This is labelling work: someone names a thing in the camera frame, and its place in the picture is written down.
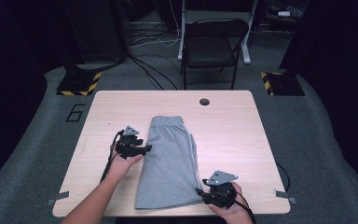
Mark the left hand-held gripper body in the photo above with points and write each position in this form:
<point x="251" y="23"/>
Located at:
<point x="128" y="143"/>

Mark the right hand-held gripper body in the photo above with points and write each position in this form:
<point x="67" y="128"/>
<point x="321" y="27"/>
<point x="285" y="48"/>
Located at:
<point x="221" y="188"/>

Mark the grey shorts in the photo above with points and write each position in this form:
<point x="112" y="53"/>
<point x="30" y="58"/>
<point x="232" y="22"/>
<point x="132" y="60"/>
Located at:
<point x="171" y="158"/>

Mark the person's left hand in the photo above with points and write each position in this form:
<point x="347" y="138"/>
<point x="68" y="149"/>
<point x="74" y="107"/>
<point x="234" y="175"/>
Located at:
<point x="122" y="166"/>

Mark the person's right hand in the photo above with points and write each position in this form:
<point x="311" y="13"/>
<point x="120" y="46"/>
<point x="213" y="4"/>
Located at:
<point x="233" y="213"/>

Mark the black stand base striped edge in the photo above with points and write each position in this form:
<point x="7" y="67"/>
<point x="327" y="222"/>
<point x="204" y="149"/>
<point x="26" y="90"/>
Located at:
<point x="77" y="84"/>
<point x="284" y="84"/>

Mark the black folding chair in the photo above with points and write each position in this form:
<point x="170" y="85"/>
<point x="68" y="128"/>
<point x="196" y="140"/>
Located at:
<point x="245" y="37"/>
<point x="211" y="49"/>

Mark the large black panel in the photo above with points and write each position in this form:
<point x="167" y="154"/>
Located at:
<point x="96" y="31"/>

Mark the small white device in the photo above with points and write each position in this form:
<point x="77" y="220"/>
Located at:
<point x="283" y="13"/>

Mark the grey metal table bracket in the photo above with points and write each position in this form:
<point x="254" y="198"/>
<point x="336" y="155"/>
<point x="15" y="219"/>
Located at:
<point x="58" y="197"/>
<point x="286" y="196"/>

